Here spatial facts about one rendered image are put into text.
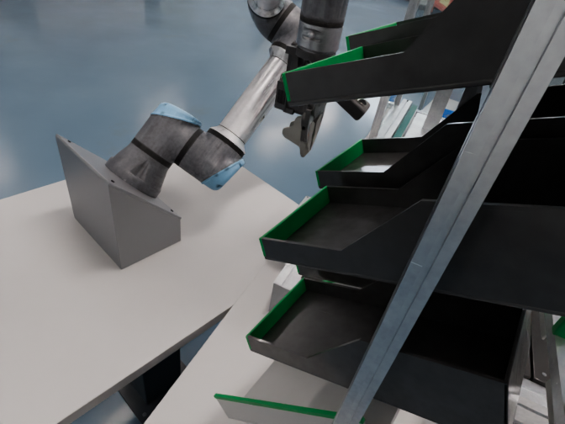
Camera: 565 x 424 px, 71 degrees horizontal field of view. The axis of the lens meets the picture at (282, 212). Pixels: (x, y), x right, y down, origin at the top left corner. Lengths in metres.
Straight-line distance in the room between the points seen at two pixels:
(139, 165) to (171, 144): 0.09
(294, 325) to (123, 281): 0.60
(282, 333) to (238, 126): 0.67
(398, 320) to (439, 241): 0.08
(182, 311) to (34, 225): 0.50
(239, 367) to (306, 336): 0.39
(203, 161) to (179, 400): 0.55
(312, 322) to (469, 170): 0.35
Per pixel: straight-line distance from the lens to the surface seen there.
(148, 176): 1.05
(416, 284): 0.28
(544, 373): 0.99
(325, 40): 0.71
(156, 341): 0.93
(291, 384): 0.66
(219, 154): 1.04
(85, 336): 0.96
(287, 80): 0.30
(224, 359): 0.89
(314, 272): 0.59
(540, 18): 0.21
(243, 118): 1.07
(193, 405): 0.85
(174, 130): 1.05
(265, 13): 1.11
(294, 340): 0.51
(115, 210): 0.95
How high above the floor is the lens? 1.62
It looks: 38 degrees down
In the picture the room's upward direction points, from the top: 10 degrees clockwise
